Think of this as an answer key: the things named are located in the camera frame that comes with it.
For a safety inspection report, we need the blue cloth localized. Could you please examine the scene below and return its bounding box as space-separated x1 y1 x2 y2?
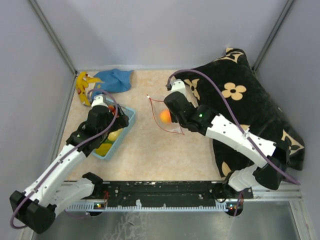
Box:
87 68 134 99

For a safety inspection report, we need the black floral pillow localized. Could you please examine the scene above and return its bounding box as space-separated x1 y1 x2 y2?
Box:
174 47 305 171

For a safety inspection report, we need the orange peach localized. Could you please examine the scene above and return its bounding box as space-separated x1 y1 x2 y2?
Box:
159 109 172 124

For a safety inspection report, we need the yellow mango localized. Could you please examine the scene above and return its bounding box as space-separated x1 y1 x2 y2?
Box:
95 142 112 157

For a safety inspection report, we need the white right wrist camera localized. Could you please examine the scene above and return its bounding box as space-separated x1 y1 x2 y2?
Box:
169 79 187 97

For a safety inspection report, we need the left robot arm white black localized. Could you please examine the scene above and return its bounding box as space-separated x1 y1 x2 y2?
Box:
9 104 129 234

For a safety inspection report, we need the clear zip bag orange zipper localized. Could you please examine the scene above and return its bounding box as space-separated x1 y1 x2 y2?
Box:
147 94 184 135

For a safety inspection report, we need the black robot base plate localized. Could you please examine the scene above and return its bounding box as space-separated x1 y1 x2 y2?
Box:
84 180 240 208

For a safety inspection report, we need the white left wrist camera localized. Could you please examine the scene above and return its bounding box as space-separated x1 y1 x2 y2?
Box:
91 94 108 108

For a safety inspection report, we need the grey slotted cable duct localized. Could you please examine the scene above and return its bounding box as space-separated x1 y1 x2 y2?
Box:
66 200 236 213

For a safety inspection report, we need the yellow pikachu plush toy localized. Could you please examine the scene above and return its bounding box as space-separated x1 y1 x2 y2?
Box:
75 71 103 106

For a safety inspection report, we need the yellow pear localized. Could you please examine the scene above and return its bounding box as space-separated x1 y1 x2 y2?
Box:
107 128 123 142

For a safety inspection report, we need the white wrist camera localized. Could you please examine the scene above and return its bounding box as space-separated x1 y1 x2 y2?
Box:
91 94 108 108
169 79 187 97

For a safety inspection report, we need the light blue plastic basket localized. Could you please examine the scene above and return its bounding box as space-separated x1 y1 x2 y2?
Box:
91 104 136 161

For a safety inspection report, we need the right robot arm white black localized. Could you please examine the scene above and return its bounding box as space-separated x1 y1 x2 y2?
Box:
164 91 289 198

